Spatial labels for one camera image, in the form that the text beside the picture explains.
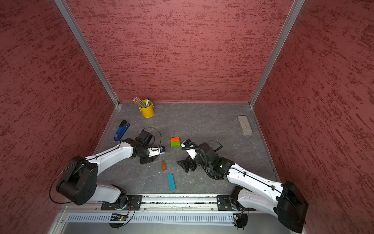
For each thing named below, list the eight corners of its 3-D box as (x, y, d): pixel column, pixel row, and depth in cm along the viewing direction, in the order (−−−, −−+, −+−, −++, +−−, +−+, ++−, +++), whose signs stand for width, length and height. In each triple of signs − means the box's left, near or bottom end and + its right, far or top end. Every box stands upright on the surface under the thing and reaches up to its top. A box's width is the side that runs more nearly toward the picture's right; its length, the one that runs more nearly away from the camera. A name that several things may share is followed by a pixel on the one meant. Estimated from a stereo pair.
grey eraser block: (241, 136, 104) (243, 133, 101) (237, 118, 114) (238, 115, 112) (251, 136, 104) (252, 133, 101) (245, 118, 115) (247, 115, 112)
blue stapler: (114, 140, 100) (111, 136, 97) (124, 123, 110) (122, 119, 106) (120, 141, 100) (118, 137, 96) (130, 124, 109) (128, 120, 106)
